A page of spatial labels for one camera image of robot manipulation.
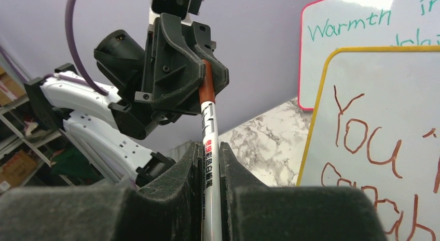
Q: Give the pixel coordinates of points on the white brown whiteboard marker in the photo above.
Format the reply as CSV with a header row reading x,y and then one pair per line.
x,y
211,202

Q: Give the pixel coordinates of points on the yellow framed whiteboard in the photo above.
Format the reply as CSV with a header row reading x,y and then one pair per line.
x,y
375,127

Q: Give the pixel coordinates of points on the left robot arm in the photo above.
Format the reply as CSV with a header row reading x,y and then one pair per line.
x,y
110,119

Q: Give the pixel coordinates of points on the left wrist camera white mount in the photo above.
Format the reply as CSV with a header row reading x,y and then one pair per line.
x,y
180,8

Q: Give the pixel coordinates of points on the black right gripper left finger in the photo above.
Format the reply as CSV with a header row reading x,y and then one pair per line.
x,y
168,208

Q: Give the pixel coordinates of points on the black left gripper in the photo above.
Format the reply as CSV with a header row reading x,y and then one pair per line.
x,y
173,68

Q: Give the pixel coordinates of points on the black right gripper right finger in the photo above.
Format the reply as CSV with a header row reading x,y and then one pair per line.
x,y
255,211

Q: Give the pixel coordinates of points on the pink framed whiteboard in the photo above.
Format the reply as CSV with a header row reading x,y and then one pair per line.
x,y
327,25

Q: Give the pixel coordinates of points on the brown marker cap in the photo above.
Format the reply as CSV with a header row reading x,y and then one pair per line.
x,y
206,90

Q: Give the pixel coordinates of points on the metal storage shelf with boxes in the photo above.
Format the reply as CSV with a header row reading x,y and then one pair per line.
x,y
33,154

